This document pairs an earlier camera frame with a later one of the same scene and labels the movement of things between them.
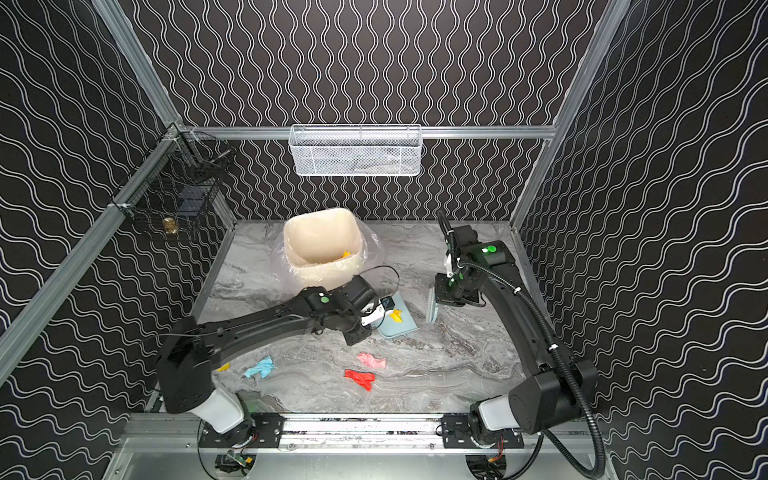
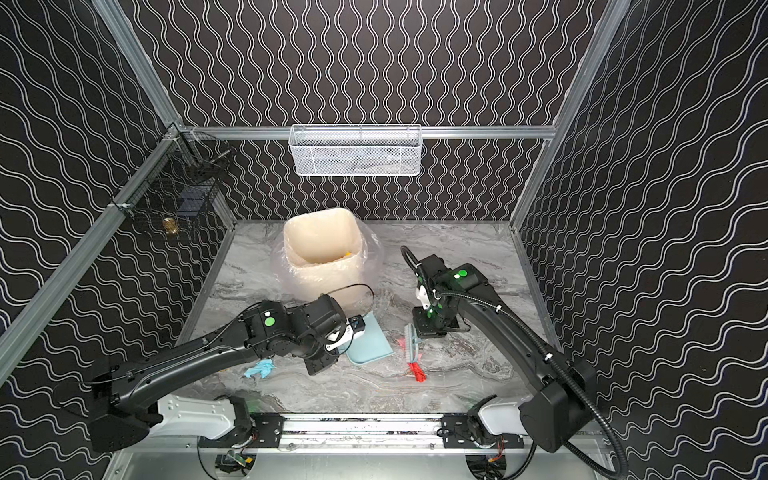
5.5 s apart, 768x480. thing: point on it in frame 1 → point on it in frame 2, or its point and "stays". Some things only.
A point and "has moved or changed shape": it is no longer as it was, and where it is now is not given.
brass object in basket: [170, 225] stays
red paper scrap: [364, 379] → [418, 372]
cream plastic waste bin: [323, 246] stays
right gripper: [450, 294] → [433, 324]
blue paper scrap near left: [264, 368] stays
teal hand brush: [432, 306] has moved or changed shape
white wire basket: [355, 150] stays
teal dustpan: [396, 322] → [371, 345]
